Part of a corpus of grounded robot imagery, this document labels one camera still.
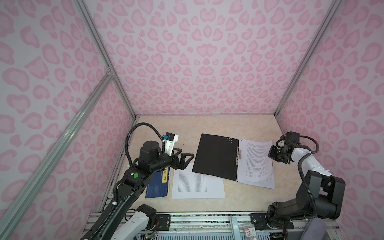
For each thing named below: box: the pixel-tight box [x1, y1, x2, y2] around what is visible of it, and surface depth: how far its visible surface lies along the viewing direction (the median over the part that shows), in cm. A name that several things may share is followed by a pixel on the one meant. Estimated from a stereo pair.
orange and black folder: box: [192, 133, 243, 181], surface depth 97 cm
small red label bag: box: [244, 225, 257, 240], surface depth 70 cm
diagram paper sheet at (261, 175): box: [236, 165, 276, 190], surface depth 88 cm
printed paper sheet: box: [171, 163, 226, 199], surface depth 87 cm
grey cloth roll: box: [300, 217, 327, 240], surface depth 70 cm
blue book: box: [145, 167, 170, 199], surface depth 86 cm
